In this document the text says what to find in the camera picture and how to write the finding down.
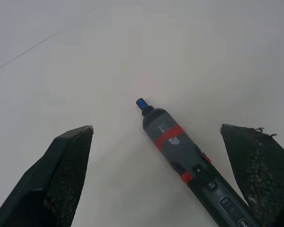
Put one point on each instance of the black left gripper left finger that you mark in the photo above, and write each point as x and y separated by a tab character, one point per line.
49	179

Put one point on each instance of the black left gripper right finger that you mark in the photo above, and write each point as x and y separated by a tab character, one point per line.
265	175

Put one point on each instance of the grey electric screwdriver red bands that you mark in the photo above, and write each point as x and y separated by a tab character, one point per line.
177	151

